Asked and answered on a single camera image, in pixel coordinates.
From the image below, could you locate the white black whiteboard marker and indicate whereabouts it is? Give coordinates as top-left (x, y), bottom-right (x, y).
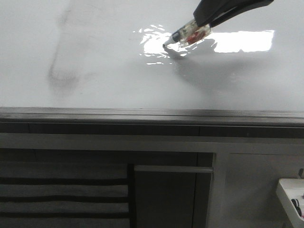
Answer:
top-left (163, 19), bottom-right (212, 48)

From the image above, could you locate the white whiteboard with frame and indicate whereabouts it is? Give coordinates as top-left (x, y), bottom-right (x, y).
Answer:
top-left (0, 0), bottom-right (304, 138)

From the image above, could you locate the striped slatted panel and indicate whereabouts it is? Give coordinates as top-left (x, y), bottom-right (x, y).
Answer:
top-left (0, 162), bottom-right (136, 228)

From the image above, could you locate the dark cabinet panel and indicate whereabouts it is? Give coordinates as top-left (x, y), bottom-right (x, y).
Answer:
top-left (135, 166), bottom-right (213, 228)

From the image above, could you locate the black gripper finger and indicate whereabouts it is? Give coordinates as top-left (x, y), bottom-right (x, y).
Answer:
top-left (193, 0), bottom-right (259, 27)
top-left (209, 0), bottom-right (274, 28)

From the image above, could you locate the white plastic tray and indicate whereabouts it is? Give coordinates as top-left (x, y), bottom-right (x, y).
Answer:
top-left (276, 179), bottom-right (304, 228)

